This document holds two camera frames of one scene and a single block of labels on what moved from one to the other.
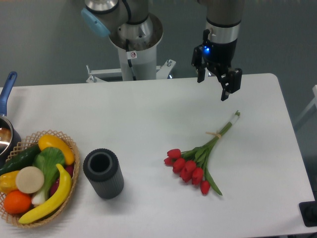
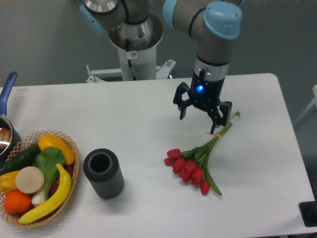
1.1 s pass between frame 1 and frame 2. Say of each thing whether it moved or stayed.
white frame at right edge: stayed
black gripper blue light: moved
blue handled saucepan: stayed
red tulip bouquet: stayed
